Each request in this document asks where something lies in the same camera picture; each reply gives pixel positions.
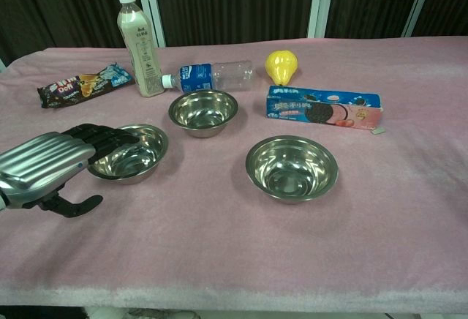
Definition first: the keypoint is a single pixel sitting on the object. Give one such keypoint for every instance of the clear blue-label water bottle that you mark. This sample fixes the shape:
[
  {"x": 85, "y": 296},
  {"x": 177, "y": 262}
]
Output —
[{"x": 204, "y": 76}]

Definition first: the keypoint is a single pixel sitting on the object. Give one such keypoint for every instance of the stainless steel bowl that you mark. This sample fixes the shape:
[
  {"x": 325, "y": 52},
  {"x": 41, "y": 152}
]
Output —
[
  {"x": 142, "y": 154},
  {"x": 291, "y": 169},
  {"x": 203, "y": 112}
]

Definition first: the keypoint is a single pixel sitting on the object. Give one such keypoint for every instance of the pink tablecloth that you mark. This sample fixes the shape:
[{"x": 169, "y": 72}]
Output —
[{"x": 219, "y": 246}]

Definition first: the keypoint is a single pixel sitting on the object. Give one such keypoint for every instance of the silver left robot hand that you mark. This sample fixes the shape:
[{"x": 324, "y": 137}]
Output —
[{"x": 40, "y": 158}]

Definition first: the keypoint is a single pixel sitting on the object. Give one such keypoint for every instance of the dark pleated curtain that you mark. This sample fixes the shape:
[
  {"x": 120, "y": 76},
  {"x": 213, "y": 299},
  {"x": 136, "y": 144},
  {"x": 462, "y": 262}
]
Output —
[{"x": 234, "y": 0}]

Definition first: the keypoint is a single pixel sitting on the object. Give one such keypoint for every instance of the white frame post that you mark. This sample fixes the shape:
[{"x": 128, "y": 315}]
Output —
[
  {"x": 418, "y": 2},
  {"x": 150, "y": 8},
  {"x": 319, "y": 2}
]

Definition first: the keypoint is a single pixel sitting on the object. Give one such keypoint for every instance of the blue pink cookie box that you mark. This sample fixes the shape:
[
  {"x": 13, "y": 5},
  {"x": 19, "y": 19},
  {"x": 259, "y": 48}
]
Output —
[{"x": 321, "y": 108}]

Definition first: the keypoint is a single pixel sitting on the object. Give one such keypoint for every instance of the yellow pear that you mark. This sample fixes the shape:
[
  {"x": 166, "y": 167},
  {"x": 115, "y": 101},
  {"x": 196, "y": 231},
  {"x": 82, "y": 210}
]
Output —
[{"x": 281, "y": 66}]

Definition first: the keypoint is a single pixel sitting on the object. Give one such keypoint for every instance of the small grey scrap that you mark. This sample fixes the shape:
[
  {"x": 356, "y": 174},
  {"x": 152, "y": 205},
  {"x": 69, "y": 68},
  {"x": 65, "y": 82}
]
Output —
[{"x": 379, "y": 131}]

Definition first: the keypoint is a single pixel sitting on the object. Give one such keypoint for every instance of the dark snack packet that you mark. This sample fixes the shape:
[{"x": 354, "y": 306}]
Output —
[{"x": 80, "y": 85}]

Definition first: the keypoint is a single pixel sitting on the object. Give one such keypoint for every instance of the tall milk tea bottle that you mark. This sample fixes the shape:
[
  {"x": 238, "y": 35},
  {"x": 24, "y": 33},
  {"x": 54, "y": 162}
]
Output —
[{"x": 142, "y": 52}]

